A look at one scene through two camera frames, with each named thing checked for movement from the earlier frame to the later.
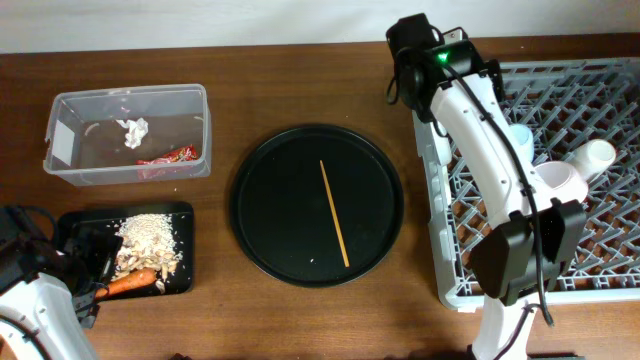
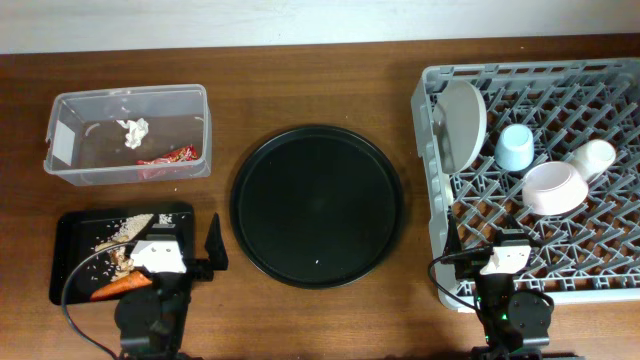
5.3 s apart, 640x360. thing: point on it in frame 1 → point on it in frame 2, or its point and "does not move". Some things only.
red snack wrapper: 188,153 does not move
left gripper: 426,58 → 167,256
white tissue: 137,129 does not move
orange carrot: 135,279 does not move
